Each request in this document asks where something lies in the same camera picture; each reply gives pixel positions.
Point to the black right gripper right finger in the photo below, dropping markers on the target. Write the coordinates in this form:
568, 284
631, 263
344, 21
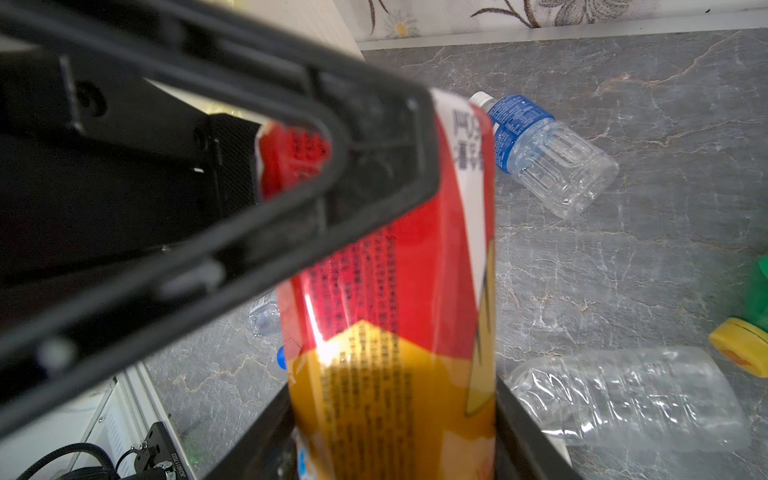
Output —
522, 451

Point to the clear bottle blue label white cap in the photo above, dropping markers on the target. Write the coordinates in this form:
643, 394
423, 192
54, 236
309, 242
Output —
558, 166

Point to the small green bottle yellow cap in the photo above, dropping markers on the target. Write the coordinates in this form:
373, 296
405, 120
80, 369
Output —
743, 340

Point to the red label bottle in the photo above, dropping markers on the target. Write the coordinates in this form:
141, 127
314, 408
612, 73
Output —
389, 343

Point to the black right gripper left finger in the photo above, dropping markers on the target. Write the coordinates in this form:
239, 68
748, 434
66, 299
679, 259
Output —
267, 450

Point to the clear ribbed bottle white cap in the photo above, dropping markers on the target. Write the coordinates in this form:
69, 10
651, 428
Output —
652, 399

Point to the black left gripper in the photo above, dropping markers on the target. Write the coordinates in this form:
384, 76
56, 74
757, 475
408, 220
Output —
164, 161

